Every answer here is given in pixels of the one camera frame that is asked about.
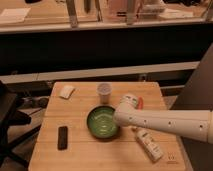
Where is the black rectangular bar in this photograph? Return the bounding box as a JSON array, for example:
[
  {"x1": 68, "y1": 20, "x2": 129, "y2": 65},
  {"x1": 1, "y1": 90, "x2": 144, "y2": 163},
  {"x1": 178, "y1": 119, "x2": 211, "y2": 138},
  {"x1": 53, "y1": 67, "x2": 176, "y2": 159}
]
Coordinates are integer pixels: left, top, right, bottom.
[{"x1": 58, "y1": 126, "x2": 68, "y2": 150}]

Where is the green ceramic bowl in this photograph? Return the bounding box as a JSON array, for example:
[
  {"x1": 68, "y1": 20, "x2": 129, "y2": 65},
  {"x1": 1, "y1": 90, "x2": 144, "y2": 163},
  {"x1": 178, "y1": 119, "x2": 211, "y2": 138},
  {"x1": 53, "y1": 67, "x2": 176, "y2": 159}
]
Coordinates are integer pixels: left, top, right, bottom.
[{"x1": 87, "y1": 106, "x2": 119, "y2": 139}]

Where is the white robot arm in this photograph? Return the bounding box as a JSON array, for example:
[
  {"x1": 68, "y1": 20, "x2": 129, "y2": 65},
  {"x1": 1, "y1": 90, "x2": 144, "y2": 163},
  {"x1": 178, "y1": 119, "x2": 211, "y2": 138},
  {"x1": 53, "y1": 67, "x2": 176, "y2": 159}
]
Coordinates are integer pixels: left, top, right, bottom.
[{"x1": 113, "y1": 94, "x2": 213, "y2": 144}]

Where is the white tube bottle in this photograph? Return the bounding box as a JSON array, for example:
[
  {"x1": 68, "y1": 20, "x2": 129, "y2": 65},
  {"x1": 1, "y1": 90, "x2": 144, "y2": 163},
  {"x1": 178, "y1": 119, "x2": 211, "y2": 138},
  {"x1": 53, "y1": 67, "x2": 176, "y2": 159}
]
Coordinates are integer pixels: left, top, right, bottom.
[{"x1": 131, "y1": 127, "x2": 163, "y2": 162}]

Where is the black office chair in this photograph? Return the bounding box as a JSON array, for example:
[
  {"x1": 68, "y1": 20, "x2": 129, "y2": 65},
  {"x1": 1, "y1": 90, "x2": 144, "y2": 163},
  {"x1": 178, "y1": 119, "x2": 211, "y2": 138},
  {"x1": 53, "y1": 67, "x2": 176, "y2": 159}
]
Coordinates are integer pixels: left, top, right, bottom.
[{"x1": 0, "y1": 80, "x2": 41, "y2": 168}]

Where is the orange carrot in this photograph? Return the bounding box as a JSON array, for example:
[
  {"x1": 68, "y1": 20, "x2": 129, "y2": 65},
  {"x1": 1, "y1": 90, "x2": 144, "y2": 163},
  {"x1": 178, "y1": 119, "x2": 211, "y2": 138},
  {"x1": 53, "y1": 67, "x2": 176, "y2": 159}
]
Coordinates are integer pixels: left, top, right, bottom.
[{"x1": 137, "y1": 97, "x2": 143, "y2": 109}]

